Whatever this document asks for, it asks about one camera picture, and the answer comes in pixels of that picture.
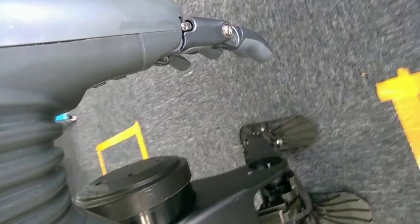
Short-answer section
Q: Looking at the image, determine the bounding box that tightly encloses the black robot right foot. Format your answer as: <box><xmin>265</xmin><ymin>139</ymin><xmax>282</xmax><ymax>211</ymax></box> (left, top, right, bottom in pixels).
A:
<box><xmin>313</xmin><ymin>191</ymin><xmax>373</xmax><ymax>224</ymax></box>

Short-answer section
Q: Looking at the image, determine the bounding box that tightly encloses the black round robot joint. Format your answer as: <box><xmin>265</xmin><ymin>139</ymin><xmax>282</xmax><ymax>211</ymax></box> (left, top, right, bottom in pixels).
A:
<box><xmin>74</xmin><ymin>156</ymin><xmax>197</xmax><ymax>224</ymax></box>

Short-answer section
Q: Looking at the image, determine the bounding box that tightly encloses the black robot right leg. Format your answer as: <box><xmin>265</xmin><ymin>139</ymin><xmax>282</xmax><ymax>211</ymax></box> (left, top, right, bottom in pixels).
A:
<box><xmin>254</xmin><ymin>174</ymin><xmax>315</xmax><ymax>224</ymax></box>

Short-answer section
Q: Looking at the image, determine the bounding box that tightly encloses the black robot left foot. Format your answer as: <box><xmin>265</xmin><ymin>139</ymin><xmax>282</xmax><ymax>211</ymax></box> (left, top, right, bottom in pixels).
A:
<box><xmin>239</xmin><ymin>115</ymin><xmax>318</xmax><ymax>153</ymax></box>

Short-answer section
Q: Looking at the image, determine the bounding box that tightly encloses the black robot foot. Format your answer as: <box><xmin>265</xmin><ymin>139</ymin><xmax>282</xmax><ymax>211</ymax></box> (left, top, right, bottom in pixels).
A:
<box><xmin>313</xmin><ymin>191</ymin><xmax>373</xmax><ymax>224</ymax></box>
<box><xmin>239</xmin><ymin>115</ymin><xmax>318</xmax><ymax>153</ymax></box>

